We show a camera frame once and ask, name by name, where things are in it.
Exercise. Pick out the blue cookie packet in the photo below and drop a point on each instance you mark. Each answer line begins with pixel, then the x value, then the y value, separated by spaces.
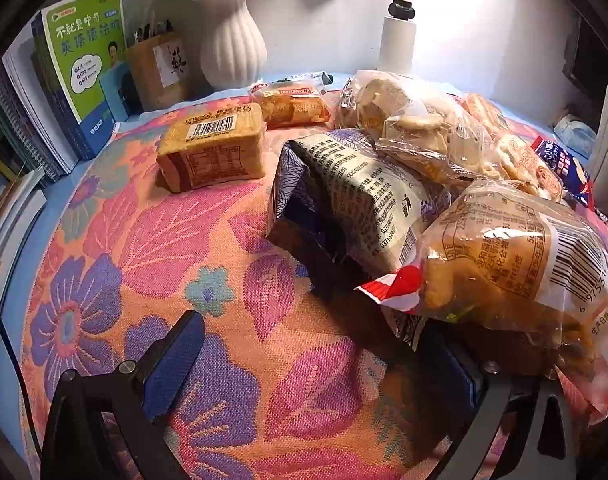
pixel 566 167

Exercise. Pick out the floral tablecloth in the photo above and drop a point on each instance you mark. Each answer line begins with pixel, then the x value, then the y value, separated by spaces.
pixel 184 240

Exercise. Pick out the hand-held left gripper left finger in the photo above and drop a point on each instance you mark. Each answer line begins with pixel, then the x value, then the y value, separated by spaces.
pixel 176 365

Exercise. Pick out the round cookie packet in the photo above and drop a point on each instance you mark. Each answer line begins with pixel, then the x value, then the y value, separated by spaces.
pixel 526 165

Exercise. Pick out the light blue face mask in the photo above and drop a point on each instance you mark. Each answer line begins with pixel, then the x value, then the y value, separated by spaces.
pixel 573 135

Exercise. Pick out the white spiral notebook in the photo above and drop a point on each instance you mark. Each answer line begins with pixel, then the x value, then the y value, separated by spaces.
pixel 29 110

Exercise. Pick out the white ribbed vase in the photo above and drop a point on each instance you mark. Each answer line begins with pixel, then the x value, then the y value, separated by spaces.
pixel 231 45

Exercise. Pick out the orange label bread packet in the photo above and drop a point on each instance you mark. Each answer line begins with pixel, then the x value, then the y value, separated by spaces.
pixel 294 107

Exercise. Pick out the dark monitor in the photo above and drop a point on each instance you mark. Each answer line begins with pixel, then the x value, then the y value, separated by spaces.
pixel 598 55

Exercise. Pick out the green book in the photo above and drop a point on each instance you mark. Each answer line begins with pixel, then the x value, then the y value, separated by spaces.
pixel 79 60

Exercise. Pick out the small teal booklet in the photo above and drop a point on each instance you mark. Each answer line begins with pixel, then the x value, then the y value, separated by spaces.
pixel 116 95

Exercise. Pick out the white desk lamp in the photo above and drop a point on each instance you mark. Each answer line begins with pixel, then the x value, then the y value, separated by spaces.
pixel 396 45

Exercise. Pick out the pens in holder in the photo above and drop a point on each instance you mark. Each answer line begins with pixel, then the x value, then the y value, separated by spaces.
pixel 151 30

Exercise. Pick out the blue patterned snack packet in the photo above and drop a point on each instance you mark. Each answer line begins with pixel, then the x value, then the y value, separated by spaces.
pixel 364 195

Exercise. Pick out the orange striped snack packet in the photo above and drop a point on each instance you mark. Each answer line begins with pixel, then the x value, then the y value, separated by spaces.
pixel 483 110

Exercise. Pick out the wooden pen holder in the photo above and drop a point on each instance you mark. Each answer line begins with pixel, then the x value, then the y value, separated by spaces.
pixel 159 75

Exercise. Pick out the stack of lying books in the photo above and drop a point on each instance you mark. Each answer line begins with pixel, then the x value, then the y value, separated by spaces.
pixel 9 220

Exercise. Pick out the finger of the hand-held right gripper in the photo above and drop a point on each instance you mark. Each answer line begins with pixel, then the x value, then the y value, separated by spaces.
pixel 334 265

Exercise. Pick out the sliced bread loaf packet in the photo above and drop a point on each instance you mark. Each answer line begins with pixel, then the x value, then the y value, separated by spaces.
pixel 209 155

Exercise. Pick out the clear bag of crackers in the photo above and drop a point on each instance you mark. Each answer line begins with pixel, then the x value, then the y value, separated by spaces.
pixel 408 110

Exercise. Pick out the fried snack bag red corner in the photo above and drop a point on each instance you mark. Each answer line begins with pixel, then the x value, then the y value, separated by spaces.
pixel 503 265

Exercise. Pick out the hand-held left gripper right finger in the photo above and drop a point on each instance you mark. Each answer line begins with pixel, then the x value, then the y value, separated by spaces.
pixel 461 375

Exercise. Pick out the small silver snack packet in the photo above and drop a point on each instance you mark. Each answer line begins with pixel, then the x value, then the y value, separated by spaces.
pixel 304 78

